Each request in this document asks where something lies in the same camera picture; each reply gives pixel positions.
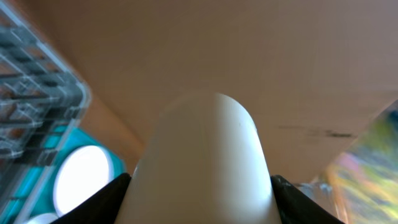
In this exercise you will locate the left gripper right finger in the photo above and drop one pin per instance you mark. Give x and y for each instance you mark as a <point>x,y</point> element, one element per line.
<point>295,207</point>

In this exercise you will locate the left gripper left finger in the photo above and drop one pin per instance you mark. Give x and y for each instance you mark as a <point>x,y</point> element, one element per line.
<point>102,207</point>

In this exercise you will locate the large white round plate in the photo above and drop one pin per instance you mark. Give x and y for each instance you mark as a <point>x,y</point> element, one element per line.
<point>83,173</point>

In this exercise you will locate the small white cup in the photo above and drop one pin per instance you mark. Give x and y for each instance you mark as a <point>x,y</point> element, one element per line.
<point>204,164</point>

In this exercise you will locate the grey round bowl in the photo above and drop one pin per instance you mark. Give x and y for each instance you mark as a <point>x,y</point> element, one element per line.
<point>45,218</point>

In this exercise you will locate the teal plastic serving tray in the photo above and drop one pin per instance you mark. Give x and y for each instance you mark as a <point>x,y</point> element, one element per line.
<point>71,137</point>

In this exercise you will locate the grey plastic dish rack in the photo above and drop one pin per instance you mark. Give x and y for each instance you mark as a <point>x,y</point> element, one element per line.
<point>42,100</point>

